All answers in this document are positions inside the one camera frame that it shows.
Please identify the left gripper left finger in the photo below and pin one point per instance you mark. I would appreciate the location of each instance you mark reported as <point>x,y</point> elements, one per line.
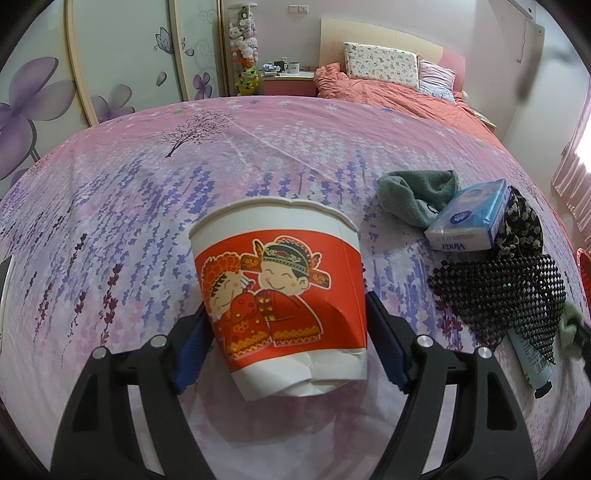
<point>123,419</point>

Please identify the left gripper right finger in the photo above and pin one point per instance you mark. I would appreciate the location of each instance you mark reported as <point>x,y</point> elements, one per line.
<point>460,420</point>

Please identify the teal cosmetic tube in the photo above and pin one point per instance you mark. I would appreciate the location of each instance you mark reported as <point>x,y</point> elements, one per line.
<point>536,369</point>

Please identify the black mesh net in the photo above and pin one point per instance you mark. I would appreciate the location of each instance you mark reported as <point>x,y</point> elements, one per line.
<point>526,295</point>

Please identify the black daisy print cloth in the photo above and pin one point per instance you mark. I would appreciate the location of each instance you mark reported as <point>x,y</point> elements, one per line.
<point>521,233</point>

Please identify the blue tissue pack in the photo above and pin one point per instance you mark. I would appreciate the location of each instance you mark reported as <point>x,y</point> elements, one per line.
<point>471,220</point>

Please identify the red cartoon paper bucket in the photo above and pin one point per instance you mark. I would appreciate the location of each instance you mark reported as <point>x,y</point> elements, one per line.
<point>282,285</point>

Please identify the green terry sock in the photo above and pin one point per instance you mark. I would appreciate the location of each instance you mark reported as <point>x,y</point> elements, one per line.
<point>417,197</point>

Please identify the white smartphone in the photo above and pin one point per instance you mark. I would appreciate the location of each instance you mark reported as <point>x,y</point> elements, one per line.
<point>6,271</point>

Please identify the orange plastic laundry basket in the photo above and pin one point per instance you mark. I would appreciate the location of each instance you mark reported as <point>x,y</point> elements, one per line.
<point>583,261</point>

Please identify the pink curtain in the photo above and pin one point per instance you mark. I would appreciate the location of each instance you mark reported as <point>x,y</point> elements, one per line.
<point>572,178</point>

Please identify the right bedside table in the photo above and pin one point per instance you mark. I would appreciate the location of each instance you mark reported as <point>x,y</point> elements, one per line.
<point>486,121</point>

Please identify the coral orange duvet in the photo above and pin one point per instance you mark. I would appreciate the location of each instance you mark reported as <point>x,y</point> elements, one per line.
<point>332,83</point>

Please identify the pink striped pillow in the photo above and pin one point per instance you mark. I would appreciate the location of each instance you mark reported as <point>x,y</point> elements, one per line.
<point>436,81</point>

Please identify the floral sliding wardrobe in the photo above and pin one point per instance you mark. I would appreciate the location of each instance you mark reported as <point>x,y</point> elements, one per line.
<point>69,65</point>

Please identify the floral white pillow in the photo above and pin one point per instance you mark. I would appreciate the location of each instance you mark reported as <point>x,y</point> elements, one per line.
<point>387,64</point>

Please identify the pink nightstand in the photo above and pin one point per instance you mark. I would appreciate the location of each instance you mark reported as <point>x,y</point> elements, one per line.
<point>300,84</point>

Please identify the white mug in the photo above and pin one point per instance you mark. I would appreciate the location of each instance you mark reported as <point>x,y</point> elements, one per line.
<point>293,67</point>

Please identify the plush toy column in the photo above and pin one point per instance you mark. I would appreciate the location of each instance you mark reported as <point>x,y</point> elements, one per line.
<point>243,49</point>

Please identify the cream pink headboard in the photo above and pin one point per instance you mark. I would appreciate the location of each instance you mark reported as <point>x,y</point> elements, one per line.
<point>336,32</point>

